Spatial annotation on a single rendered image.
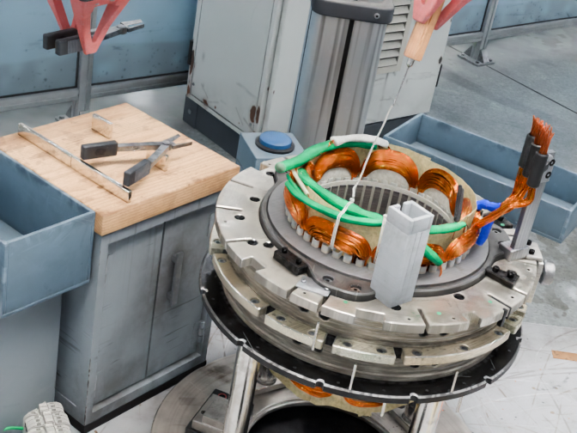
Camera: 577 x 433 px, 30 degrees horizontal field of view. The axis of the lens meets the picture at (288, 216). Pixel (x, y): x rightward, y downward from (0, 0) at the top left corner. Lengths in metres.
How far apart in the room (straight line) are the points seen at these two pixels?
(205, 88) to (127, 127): 2.41
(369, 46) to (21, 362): 0.63
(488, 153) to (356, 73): 0.22
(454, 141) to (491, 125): 2.88
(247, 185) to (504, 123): 3.29
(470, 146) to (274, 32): 1.97
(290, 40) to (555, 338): 1.95
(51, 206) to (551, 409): 0.69
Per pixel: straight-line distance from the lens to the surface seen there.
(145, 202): 1.11
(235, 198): 1.07
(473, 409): 1.39
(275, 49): 3.36
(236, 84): 3.52
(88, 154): 1.14
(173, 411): 1.25
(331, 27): 1.45
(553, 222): 1.29
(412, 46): 0.97
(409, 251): 0.92
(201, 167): 1.19
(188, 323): 1.29
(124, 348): 1.22
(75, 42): 1.14
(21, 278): 1.05
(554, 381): 1.49
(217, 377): 1.31
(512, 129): 4.31
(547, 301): 3.23
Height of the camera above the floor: 1.61
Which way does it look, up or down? 29 degrees down
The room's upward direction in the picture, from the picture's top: 11 degrees clockwise
